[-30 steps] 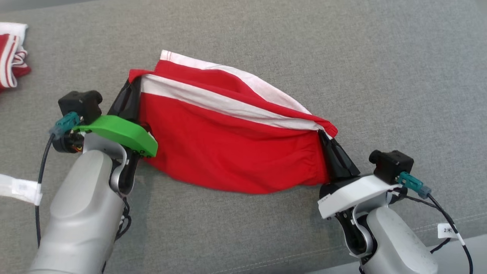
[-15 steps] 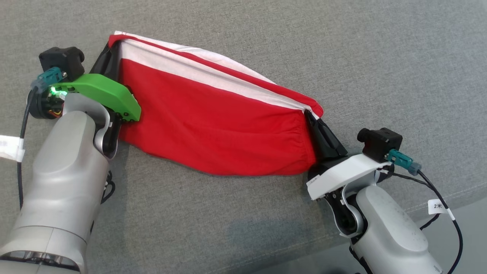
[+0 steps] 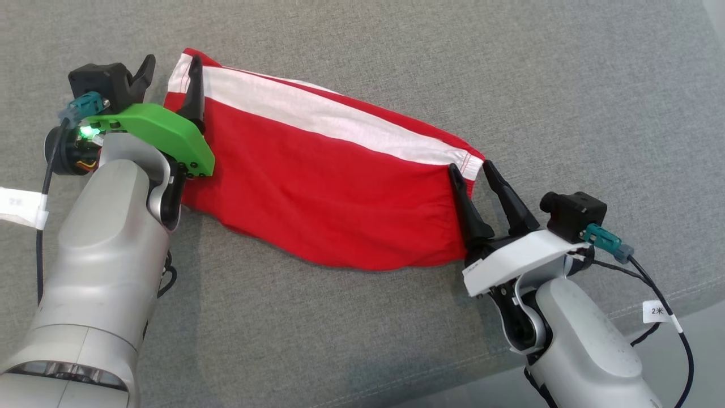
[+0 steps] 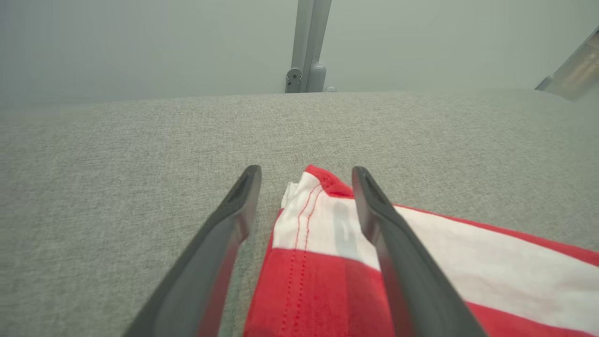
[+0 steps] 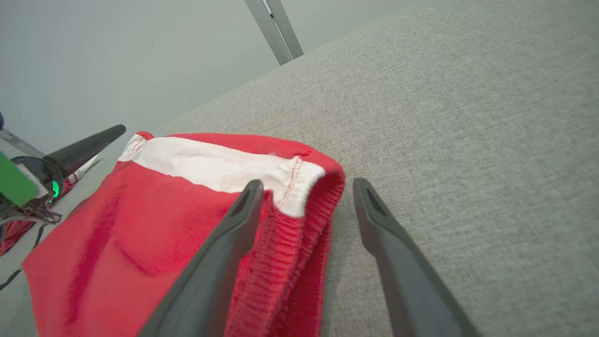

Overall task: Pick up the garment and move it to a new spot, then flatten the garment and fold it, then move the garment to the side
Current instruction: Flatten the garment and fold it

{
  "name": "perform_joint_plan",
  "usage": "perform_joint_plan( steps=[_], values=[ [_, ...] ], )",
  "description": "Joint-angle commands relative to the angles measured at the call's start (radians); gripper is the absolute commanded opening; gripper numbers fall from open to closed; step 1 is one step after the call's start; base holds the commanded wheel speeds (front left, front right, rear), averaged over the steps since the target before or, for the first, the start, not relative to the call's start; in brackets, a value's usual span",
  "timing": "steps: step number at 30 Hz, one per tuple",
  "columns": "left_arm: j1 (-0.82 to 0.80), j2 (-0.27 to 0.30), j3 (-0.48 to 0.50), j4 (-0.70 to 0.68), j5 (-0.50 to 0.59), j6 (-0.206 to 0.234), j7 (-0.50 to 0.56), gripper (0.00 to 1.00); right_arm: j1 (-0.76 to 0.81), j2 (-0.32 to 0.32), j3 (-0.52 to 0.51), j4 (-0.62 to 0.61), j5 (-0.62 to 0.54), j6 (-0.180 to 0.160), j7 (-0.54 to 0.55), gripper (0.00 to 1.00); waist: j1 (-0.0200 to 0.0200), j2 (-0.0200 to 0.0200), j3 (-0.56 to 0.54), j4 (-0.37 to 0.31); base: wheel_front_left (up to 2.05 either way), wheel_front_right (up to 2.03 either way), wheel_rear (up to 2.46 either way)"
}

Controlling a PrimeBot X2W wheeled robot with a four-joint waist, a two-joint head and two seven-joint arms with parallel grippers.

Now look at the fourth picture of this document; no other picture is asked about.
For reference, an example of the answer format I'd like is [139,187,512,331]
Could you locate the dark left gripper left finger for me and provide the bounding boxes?
[123,165,263,337]

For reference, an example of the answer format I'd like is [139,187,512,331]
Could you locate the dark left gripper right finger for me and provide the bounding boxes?
[352,166,488,337]

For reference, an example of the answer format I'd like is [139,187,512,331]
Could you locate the red shorts with white stripe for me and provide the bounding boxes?
[243,164,599,337]

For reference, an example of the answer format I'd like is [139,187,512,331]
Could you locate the grey rounded post support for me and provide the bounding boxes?
[307,63,337,93]

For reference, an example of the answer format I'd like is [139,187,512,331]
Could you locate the grey metal post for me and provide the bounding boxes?
[285,0,333,94]

